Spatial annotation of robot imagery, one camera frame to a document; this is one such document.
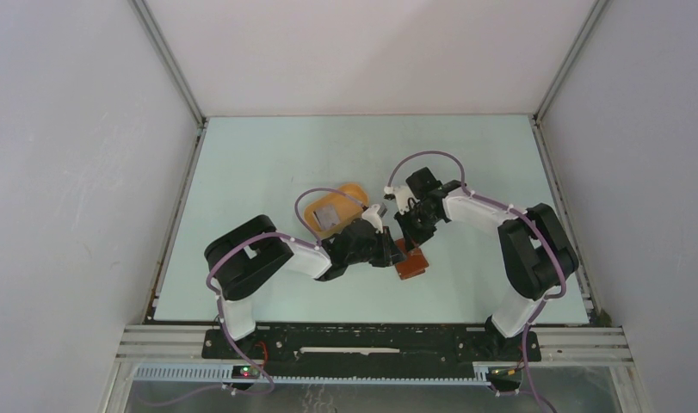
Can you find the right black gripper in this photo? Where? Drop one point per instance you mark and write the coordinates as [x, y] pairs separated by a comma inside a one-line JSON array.
[[413, 237]]

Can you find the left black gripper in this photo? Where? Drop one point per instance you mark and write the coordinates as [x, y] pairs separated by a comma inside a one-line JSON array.
[[390, 254]]

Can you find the brown leather card holder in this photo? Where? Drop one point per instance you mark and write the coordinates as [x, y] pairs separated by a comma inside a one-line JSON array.
[[414, 264]]

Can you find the orange plastic card tray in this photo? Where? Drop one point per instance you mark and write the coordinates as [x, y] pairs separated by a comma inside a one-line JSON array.
[[349, 201]]

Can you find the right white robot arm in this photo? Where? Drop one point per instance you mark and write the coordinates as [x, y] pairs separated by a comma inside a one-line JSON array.
[[537, 254]]

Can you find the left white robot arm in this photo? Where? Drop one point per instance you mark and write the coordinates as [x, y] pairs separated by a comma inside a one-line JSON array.
[[244, 259]]

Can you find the grey patterned card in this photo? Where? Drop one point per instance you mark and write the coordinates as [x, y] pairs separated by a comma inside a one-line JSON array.
[[326, 217]]

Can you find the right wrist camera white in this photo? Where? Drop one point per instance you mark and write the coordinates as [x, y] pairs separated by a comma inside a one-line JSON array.
[[403, 197]]

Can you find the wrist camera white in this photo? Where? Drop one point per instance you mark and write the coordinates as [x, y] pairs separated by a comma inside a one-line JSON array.
[[403, 197], [373, 215]]

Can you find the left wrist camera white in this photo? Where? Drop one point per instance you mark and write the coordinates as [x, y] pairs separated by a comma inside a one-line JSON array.
[[373, 215]]

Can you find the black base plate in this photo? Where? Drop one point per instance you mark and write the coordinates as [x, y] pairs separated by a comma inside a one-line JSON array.
[[400, 351]]

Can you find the white cable duct strip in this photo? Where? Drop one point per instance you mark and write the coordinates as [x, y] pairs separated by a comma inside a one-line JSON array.
[[226, 374]]

